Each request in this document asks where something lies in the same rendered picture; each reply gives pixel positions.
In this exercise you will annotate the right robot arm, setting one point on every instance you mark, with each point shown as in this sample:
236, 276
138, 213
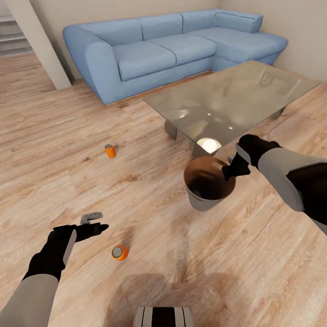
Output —
300, 180

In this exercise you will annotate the can of soda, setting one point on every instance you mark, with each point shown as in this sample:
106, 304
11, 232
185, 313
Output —
110, 151
202, 193
119, 252

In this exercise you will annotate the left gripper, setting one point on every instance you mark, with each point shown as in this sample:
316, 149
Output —
91, 230

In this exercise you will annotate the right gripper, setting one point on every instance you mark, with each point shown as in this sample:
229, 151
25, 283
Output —
235, 170

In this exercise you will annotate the trash can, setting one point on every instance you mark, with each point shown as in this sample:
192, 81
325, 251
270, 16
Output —
199, 173

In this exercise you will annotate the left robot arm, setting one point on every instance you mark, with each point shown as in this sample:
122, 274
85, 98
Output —
31, 304

